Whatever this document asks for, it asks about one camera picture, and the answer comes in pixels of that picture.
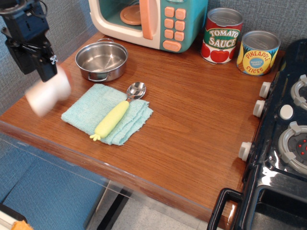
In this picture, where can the tomato sauce can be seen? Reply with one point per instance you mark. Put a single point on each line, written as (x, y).
(222, 30)

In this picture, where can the light blue folded napkin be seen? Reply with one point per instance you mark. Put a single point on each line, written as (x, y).
(96, 103)

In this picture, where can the pineapple slices can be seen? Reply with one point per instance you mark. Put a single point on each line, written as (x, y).
(258, 51)

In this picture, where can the black toy stove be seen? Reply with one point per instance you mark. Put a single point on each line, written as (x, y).
(274, 195)

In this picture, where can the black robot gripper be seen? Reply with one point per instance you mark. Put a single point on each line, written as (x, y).
(26, 28)

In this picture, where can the plush white brown mushroom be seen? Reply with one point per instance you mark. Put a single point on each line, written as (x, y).
(43, 96)

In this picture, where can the orange cloth at corner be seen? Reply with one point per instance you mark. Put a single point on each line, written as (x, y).
(21, 225)

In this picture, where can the small stainless steel pot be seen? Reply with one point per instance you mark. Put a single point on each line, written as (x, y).
(102, 61)

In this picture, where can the yellow-handled metal spoon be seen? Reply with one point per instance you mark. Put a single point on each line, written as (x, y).
(136, 91)

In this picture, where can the teal toy microwave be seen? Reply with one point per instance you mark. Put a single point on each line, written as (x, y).
(169, 25)

